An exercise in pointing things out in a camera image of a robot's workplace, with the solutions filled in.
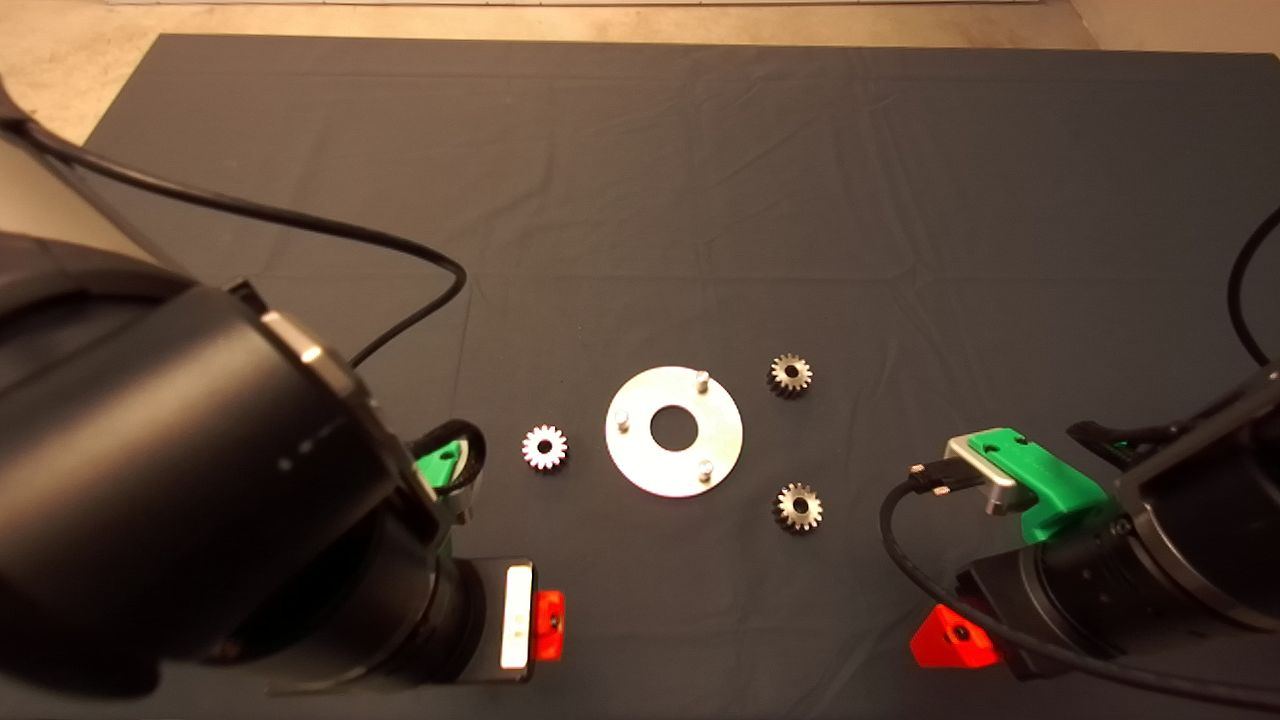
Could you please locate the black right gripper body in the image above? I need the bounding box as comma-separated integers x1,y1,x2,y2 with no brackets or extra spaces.
955,545,1076,683

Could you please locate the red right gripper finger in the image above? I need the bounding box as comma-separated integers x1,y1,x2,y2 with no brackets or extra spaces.
910,603,1001,669

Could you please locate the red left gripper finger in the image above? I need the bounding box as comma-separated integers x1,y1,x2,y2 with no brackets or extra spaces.
533,590,567,663

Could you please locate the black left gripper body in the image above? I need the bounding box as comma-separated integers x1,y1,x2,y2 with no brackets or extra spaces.
455,557,539,687

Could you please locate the small steel planetary gear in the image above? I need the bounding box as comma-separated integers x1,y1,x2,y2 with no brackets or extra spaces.
775,482,825,534
521,424,569,472
767,353,814,399

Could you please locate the round metal carrier plate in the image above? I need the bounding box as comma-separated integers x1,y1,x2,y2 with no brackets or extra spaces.
605,366,745,499

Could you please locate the dark grey table cloth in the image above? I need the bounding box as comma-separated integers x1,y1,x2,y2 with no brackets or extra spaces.
0,33,1280,720

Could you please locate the silver right camera box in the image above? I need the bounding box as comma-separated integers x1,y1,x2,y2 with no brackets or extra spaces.
945,435,1036,517

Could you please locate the green right camera mount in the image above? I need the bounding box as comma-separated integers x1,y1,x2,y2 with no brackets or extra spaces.
968,428,1116,546

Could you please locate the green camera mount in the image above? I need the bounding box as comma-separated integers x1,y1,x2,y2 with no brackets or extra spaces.
968,428,1116,546
415,440,469,491

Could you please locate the green left camera mount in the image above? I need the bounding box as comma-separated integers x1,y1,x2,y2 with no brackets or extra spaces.
415,440,469,491

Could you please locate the thin black hanging cable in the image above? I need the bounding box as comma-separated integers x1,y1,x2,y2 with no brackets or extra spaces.
1228,205,1280,367

